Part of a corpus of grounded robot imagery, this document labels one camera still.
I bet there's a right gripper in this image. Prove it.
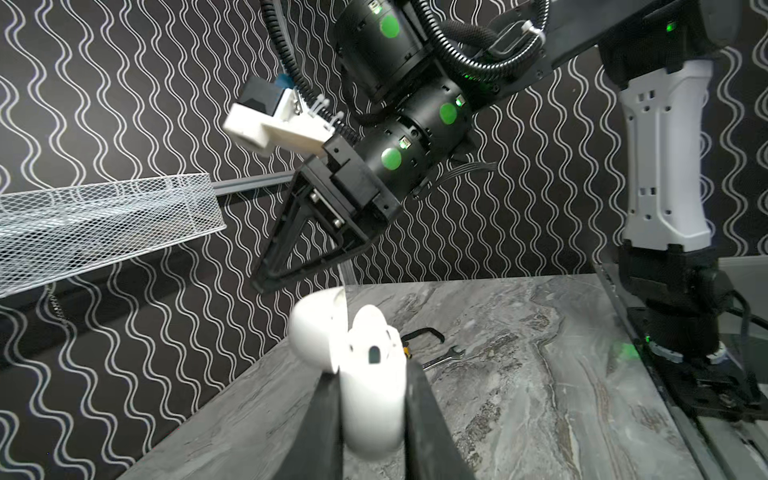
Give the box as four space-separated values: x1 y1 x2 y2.
251 135 402 294

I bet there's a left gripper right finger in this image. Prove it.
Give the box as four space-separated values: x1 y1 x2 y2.
405 359 475 479

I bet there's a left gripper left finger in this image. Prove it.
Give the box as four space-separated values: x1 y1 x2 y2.
273 373 344 479

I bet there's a white round earbud case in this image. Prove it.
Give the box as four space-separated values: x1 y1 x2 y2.
288 287 407 461

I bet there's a white earbud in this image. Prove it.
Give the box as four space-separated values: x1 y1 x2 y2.
348 305 405 366

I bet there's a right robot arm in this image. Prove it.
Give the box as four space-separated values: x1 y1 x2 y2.
252 1 767 418

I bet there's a metal rod tool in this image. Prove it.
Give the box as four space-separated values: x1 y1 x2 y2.
422 346 465 371

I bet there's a yellow black tape measure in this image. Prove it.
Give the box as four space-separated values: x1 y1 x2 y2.
400 326 446 360

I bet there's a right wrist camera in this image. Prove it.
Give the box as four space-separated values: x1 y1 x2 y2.
222 76 336 156

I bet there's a white wire mesh basket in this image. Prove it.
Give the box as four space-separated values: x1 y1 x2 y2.
1 173 225 297

